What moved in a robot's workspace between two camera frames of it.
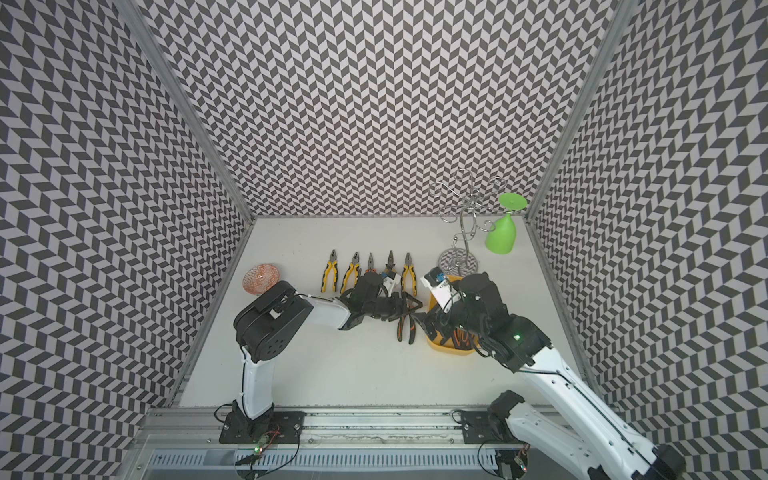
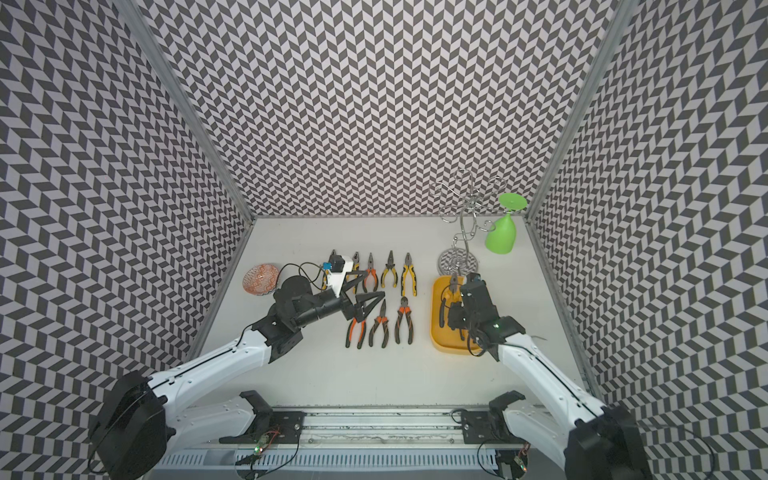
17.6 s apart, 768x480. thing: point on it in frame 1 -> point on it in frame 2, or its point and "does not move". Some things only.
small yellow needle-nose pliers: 390,265 does not move
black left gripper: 398,308 -> 357,310
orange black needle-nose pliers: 370,264 does not move
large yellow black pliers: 409,266 does not move
